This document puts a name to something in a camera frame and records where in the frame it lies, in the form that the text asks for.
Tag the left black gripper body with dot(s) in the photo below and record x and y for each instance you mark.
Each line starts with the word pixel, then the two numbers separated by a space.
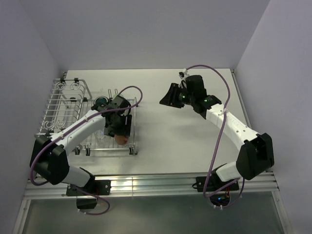
pixel 118 128

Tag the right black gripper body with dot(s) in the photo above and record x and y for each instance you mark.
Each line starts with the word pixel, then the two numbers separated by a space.
pixel 186 98

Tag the pink mug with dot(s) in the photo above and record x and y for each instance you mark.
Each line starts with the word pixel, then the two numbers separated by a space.
pixel 121 140

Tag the clear glass tumbler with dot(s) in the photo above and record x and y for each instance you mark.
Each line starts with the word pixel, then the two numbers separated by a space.
pixel 100 137

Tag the dark green mug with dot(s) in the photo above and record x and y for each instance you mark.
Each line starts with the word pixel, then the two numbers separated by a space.
pixel 101 101

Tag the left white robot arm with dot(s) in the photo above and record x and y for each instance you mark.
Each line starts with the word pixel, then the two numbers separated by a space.
pixel 49 156

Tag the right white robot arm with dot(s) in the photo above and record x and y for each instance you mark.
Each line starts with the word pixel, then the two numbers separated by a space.
pixel 255 150

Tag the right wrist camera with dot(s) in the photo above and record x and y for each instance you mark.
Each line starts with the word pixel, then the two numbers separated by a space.
pixel 183 75

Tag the white wire dish rack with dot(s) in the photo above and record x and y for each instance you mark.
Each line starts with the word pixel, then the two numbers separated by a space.
pixel 68 139

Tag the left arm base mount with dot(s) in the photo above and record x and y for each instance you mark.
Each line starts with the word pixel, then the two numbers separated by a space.
pixel 97 187

